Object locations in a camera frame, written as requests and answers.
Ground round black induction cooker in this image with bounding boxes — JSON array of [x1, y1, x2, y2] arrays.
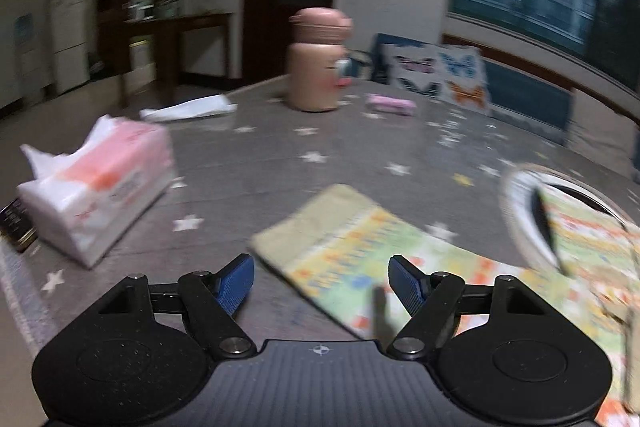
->
[[530, 184, 631, 273]]

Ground grey star print tablecloth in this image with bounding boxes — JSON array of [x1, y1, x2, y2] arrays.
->
[[0, 74, 640, 358]]

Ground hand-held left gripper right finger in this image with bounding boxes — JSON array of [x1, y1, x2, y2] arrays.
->
[[386, 254, 541, 360]]

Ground dark wooden side table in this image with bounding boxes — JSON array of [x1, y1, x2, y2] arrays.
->
[[120, 12, 233, 108]]

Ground beige plain pillow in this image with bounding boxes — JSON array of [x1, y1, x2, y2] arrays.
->
[[565, 89, 640, 178]]

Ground butterfly print pillow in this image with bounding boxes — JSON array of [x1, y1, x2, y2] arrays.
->
[[370, 33, 491, 110]]

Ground cartoon print children's pants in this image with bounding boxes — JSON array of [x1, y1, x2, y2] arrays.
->
[[250, 183, 640, 427]]

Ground small black box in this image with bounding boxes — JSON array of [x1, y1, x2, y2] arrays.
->
[[0, 197, 38, 254]]

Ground blue sofa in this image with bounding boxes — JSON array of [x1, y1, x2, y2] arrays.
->
[[350, 47, 640, 182]]

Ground pink white tissue pack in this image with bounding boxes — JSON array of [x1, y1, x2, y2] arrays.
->
[[17, 114, 176, 269]]

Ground pink cartoon water bottle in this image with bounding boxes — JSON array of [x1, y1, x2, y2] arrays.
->
[[286, 7, 353, 112]]

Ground white refrigerator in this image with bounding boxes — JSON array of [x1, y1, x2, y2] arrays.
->
[[49, 0, 91, 95]]

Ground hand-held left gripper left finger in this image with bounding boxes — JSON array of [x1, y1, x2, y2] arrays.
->
[[97, 253, 257, 358]]

